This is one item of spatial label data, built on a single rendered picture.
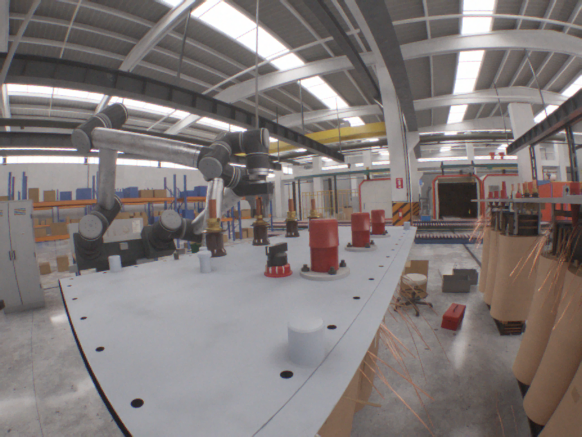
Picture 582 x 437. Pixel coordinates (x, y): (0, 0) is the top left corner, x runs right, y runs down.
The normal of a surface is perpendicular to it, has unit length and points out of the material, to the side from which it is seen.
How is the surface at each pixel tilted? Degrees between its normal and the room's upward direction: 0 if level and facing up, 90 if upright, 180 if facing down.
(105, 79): 90
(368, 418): 0
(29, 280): 90
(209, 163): 131
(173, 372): 0
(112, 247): 90
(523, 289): 90
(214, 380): 0
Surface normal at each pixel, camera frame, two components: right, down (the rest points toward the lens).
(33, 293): 0.85, -0.01
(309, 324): -0.04, -1.00
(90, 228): 0.67, -0.51
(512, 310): -0.53, 0.07
